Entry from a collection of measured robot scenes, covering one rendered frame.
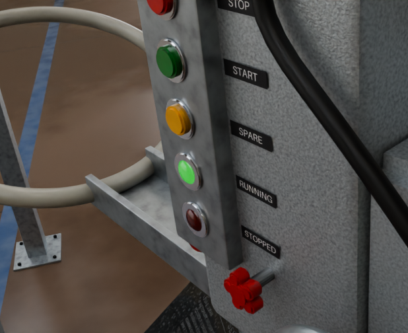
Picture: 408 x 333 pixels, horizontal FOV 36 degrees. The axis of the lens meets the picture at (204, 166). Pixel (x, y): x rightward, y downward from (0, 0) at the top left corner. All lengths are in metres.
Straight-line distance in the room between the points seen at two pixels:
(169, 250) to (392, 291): 0.41
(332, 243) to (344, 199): 0.04
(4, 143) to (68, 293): 0.64
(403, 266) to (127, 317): 2.04
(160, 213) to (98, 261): 1.81
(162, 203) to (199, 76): 0.49
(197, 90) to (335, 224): 0.14
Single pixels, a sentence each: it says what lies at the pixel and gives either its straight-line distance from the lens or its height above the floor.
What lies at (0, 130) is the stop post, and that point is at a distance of 2.55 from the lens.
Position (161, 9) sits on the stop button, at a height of 1.51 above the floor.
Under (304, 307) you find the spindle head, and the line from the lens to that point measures 0.55.
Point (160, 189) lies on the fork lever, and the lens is 0.98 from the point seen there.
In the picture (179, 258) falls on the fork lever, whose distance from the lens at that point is 0.81.
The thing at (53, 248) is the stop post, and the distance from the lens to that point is 2.87.
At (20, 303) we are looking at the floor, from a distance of 2.65.
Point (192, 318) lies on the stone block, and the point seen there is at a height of 0.80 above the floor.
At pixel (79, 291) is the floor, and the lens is 2.61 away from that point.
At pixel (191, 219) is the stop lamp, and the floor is 1.32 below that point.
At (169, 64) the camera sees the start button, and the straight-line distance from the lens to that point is 0.50.
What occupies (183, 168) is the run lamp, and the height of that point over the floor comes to 1.37.
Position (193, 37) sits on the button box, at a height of 1.49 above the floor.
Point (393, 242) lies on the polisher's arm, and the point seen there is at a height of 1.37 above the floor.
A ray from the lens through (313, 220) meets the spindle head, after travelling 0.48.
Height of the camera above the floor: 1.64
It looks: 31 degrees down
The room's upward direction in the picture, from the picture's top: 8 degrees counter-clockwise
